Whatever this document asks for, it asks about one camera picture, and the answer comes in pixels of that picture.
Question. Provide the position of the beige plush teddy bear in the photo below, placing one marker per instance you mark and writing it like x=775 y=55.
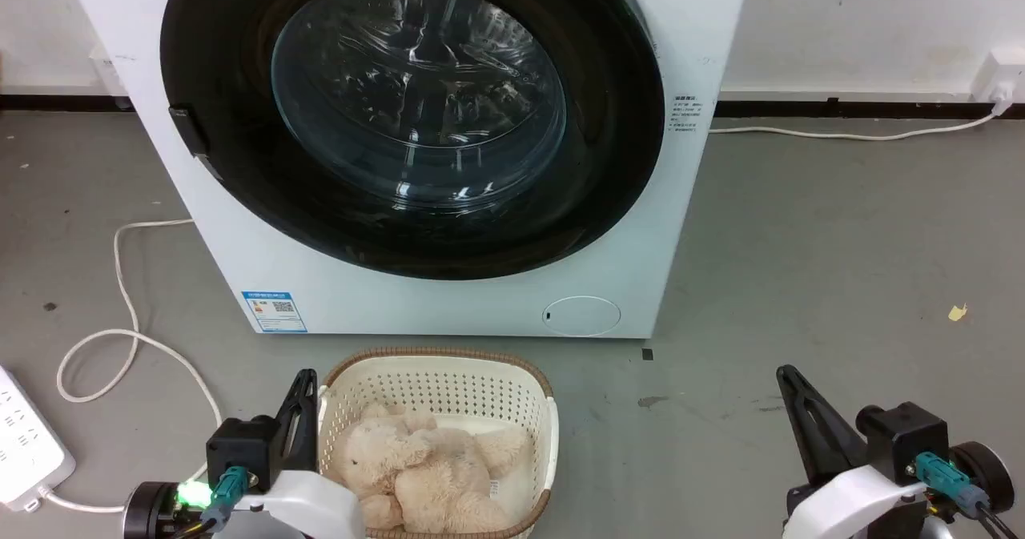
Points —
x=416 y=463

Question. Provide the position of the yellow paper scrap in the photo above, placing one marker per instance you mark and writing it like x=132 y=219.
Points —
x=958 y=311

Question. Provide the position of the cream plastic laundry basket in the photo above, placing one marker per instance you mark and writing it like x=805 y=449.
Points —
x=440 y=380

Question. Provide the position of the white wall socket plug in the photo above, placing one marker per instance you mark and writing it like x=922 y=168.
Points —
x=1001 y=66

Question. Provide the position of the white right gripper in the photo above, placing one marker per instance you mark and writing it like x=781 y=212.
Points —
x=857 y=503

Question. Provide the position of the blue energy label sticker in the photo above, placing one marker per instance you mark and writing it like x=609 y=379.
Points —
x=275 y=311

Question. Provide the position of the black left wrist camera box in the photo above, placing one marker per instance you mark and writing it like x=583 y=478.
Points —
x=240 y=443

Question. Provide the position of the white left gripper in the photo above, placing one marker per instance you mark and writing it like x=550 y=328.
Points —
x=308 y=507

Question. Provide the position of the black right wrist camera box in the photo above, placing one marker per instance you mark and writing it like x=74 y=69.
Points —
x=905 y=435

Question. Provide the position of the white power strip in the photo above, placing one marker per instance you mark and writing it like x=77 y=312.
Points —
x=24 y=443

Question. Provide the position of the black round washer door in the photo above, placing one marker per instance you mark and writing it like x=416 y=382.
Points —
x=612 y=162

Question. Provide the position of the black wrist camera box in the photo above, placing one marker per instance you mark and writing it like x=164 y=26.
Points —
x=905 y=435
x=240 y=443

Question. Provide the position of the small printed warning label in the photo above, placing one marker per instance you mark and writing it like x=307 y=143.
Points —
x=688 y=114

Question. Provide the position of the black left gripper motor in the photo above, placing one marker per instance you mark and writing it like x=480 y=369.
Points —
x=150 y=511

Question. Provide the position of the round white filter cover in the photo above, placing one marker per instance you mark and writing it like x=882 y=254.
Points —
x=581 y=315

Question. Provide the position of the white front-load washing machine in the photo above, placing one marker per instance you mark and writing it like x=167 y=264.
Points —
x=448 y=307

